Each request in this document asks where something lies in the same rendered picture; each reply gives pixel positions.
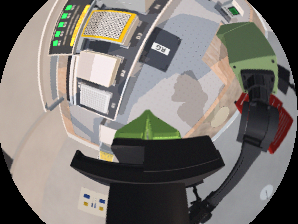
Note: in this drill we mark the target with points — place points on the white ready panel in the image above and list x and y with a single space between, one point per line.
230 8

